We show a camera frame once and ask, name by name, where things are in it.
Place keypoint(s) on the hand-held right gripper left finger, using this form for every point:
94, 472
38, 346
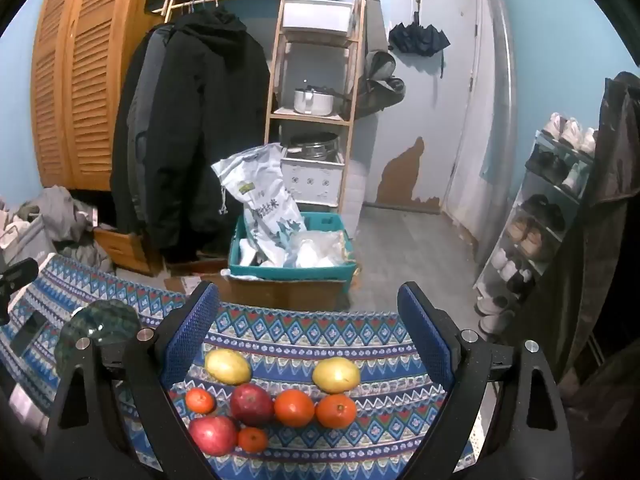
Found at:
192, 330

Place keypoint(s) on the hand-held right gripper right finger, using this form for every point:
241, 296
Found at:
425, 335

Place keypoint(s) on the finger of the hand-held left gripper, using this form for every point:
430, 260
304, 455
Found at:
20, 272

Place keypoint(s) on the yellow mango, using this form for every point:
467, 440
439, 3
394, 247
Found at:
228, 366

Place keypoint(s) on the small orange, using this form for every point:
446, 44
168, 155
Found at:
200, 401
252, 439

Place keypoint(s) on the dark green glass plate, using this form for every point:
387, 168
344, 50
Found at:
100, 320

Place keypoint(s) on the red apple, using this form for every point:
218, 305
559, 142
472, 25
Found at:
252, 405
212, 435

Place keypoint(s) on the green pear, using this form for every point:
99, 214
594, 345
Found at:
336, 375

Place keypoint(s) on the large orange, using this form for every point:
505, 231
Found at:
336, 411
294, 408

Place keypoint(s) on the grey fabric storage bin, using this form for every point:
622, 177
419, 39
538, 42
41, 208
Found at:
27, 240

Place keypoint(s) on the black smartphone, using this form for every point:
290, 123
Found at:
29, 332

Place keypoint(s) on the pile of grey clothes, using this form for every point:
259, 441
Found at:
60, 215

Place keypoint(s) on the wooden drawer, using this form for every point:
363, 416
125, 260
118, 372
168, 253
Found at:
127, 252

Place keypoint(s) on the cardboard box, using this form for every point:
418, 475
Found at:
290, 295

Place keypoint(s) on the white shoe rack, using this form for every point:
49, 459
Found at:
505, 255

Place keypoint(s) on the teal plastic crate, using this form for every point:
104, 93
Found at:
290, 272

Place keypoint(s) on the blue patterned tablecloth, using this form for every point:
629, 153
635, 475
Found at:
310, 332

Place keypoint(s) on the clear plastic bag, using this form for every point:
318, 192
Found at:
317, 250

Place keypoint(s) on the shoe rack with shoes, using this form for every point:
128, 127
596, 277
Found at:
537, 240

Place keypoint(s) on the white rice bag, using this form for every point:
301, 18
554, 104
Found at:
260, 185

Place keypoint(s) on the white patterned box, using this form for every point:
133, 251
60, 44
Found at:
312, 182

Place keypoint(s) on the grey jacket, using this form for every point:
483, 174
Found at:
145, 110

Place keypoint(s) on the dark brown hanging coat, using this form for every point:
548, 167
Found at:
605, 235

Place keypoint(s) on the black hooded coat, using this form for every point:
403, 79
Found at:
215, 125

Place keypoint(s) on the wooden louvered wardrobe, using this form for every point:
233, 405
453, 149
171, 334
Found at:
90, 75

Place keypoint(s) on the steel pot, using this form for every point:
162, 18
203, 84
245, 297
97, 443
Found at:
312, 147

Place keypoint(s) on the pale blue door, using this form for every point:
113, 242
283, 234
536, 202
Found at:
440, 110

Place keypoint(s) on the grey hanging bag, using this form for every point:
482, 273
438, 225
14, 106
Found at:
382, 82

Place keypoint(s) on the white cooking pot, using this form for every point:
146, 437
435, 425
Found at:
312, 101

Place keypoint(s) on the metal pipe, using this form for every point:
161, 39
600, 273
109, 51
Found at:
502, 85

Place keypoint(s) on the wooden shelf rack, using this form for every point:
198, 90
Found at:
277, 60

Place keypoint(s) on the black folded umbrella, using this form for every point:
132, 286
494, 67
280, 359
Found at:
417, 37

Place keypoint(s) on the white plastic storage bin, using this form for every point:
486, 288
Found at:
317, 17

